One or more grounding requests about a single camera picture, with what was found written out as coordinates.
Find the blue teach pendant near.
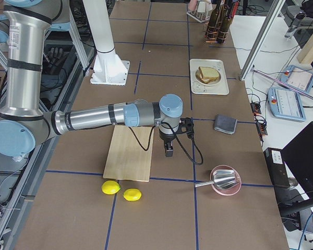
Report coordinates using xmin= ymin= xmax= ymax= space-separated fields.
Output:
xmin=268 ymin=87 xmax=306 ymax=122

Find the pink bowl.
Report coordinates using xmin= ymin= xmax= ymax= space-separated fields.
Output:
xmin=210 ymin=165 xmax=242 ymax=196

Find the blue teach pendant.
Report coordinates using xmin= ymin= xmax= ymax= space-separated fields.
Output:
xmin=268 ymin=87 xmax=306 ymax=122
xmin=280 ymin=65 xmax=313 ymax=93

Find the black monitor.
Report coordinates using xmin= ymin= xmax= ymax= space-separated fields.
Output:
xmin=282 ymin=121 xmax=313 ymax=195

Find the yellow lemon half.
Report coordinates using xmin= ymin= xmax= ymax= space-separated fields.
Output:
xmin=123 ymin=189 xmax=142 ymax=202

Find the wooden cutting board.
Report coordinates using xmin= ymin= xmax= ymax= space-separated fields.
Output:
xmin=103 ymin=125 xmax=154 ymax=182

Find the black computer box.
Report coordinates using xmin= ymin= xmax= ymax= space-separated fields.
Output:
xmin=263 ymin=147 xmax=290 ymax=189

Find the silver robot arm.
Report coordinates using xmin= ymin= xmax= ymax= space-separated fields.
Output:
xmin=0 ymin=14 xmax=9 ymax=52
xmin=0 ymin=1 xmax=183 ymax=157

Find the white bear tray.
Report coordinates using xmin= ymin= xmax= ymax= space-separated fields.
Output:
xmin=189 ymin=59 xmax=229 ymax=95

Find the dark wine bottle left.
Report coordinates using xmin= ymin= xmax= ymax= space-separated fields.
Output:
xmin=206 ymin=0 xmax=223 ymax=39

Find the aluminium frame post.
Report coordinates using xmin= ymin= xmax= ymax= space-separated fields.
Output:
xmin=239 ymin=0 xmax=285 ymax=81

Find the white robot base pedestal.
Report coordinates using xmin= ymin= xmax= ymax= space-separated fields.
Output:
xmin=83 ymin=0 xmax=130 ymax=85

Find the dark wine bottle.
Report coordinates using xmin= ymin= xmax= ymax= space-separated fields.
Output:
xmin=216 ymin=0 xmax=234 ymax=44
xmin=206 ymin=0 xmax=223 ymax=39

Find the metal scoop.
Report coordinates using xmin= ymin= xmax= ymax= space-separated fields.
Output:
xmin=195 ymin=169 xmax=239 ymax=190

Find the dark wine bottle right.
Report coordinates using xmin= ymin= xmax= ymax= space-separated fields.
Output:
xmin=216 ymin=0 xmax=234 ymax=44

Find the white round plate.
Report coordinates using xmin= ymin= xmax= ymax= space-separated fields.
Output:
xmin=195 ymin=68 xmax=222 ymax=86

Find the orange black connector strip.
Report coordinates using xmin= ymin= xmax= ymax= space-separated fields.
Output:
xmin=250 ymin=102 xmax=268 ymax=136

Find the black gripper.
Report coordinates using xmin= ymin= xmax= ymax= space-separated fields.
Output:
xmin=159 ymin=129 xmax=176 ymax=157

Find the blue teach pendant far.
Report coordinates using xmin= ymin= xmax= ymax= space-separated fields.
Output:
xmin=280 ymin=65 xmax=313 ymax=93

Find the white wire cup rack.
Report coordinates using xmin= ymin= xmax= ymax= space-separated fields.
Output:
xmin=187 ymin=0 xmax=213 ymax=23

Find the grey folded cloth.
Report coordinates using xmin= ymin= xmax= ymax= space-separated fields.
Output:
xmin=213 ymin=114 xmax=238 ymax=134

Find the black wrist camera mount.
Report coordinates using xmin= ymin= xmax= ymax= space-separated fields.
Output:
xmin=177 ymin=117 xmax=195 ymax=139

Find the copper wire bottle rack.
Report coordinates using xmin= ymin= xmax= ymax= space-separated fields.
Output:
xmin=204 ymin=22 xmax=229 ymax=44

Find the light pink cup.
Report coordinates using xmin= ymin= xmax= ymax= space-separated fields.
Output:
xmin=188 ymin=0 xmax=198 ymax=11

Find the whole yellow lemon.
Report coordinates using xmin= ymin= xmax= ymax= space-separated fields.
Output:
xmin=101 ymin=180 xmax=121 ymax=195

